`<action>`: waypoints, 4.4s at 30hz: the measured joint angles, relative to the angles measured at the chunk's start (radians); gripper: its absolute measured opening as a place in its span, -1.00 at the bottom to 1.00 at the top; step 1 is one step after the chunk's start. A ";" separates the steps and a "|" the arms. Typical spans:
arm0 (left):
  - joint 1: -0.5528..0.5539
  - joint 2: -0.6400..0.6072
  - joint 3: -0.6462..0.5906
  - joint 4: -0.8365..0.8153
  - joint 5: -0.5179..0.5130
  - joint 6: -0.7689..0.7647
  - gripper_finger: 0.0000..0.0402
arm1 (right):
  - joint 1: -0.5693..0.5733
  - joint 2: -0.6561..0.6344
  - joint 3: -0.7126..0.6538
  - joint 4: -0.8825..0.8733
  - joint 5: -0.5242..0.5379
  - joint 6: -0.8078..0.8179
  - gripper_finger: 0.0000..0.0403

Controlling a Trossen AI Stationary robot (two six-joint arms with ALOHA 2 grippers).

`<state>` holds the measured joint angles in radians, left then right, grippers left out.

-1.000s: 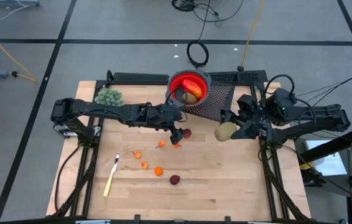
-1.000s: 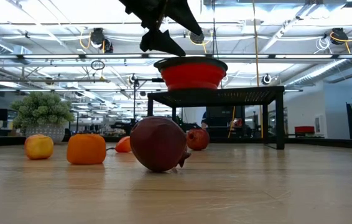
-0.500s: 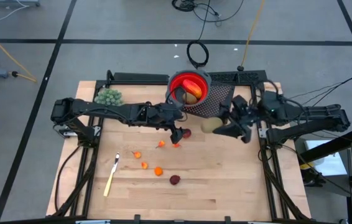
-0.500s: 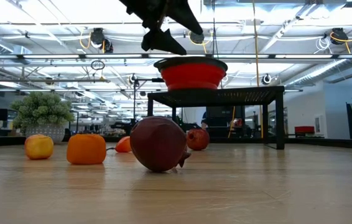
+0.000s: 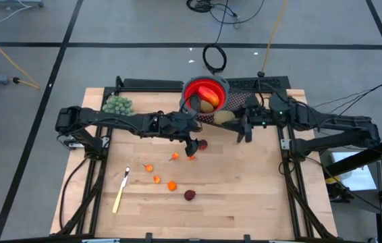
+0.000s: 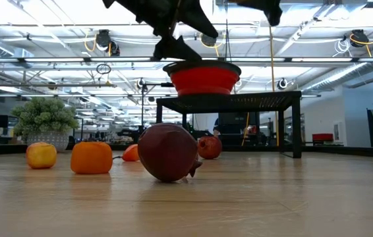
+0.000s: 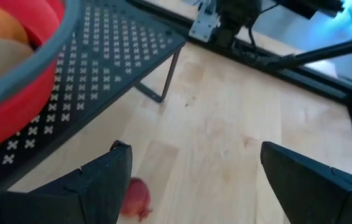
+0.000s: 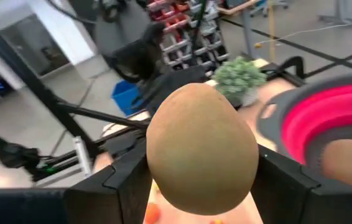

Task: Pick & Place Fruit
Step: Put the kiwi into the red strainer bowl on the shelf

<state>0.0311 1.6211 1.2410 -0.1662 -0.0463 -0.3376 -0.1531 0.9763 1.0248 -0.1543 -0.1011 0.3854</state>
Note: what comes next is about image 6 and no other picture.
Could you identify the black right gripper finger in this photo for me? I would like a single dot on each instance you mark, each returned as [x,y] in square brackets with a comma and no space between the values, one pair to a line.
[273,11]

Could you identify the orange persimmon fruit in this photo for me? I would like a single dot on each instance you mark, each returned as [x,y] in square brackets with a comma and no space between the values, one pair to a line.
[91,158]

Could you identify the dark red pomegranate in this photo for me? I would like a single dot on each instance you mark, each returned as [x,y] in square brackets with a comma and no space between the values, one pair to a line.
[166,153]

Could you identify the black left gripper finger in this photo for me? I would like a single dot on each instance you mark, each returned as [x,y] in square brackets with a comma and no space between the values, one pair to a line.
[173,51]
[194,19]

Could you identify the black aluminium table frame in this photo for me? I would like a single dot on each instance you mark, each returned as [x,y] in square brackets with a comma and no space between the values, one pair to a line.
[338,152]

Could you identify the red grey collapsible colander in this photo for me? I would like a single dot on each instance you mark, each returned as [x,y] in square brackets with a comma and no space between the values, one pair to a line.
[203,80]

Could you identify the red box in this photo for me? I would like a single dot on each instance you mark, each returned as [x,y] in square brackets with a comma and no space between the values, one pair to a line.
[322,137]

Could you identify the black perforated metal stand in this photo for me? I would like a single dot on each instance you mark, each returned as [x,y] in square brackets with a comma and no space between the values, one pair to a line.
[226,102]

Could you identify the green plant in white pot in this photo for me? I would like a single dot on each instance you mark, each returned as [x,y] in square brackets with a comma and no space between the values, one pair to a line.
[45,115]

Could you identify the person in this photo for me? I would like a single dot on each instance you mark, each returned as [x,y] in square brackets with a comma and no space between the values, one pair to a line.
[217,128]

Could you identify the small black ceiling reel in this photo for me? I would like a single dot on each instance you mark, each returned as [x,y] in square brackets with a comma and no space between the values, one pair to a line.
[140,84]
[282,84]

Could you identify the small red apple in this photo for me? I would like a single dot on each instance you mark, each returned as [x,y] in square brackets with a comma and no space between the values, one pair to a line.
[210,148]

